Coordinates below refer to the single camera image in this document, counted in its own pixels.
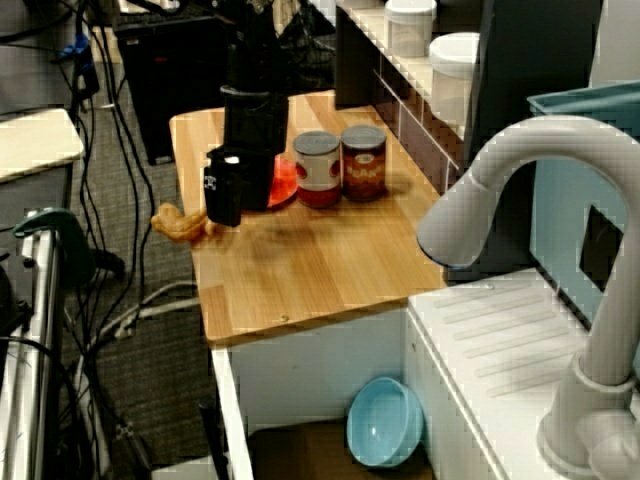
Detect aluminium frame profile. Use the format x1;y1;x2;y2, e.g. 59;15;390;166
0;219;66;480

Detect grey toy faucet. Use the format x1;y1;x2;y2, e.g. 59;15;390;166
417;114;640;476

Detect white side table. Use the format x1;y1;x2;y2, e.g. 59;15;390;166
0;107;85;184

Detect black mesh bin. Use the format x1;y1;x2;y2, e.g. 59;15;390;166
277;0;337;96

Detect beans print can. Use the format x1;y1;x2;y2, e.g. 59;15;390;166
341;124;388;202

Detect black cable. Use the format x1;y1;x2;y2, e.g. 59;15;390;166
49;0;161;361

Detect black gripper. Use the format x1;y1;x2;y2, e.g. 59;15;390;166
203;85;290;229

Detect grey cable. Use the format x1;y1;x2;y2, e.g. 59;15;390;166
92;279;201;341

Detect light blue bowl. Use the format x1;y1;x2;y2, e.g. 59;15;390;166
346;377;426;469

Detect blue cable connector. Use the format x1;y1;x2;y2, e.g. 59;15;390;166
54;32;94;64

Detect wide black shelf post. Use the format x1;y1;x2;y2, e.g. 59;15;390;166
464;0;604;166

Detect tomato print can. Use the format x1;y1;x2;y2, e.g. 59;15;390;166
293;129;342;209

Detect yellow toy chicken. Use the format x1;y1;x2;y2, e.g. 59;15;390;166
149;202;219;245

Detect narrow black shelf post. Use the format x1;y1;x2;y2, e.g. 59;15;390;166
334;4;384;109

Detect white lidded jar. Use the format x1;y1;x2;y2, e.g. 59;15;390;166
428;32;482;126
383;0;439;57

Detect red plate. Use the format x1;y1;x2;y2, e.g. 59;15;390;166
267;155;300;209

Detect white toy sink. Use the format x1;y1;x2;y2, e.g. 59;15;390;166
212;269;640;480

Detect teal toy microwave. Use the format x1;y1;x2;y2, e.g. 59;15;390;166
527;79;640;331

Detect black computer tower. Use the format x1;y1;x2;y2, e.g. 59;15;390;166
114;9;231;166

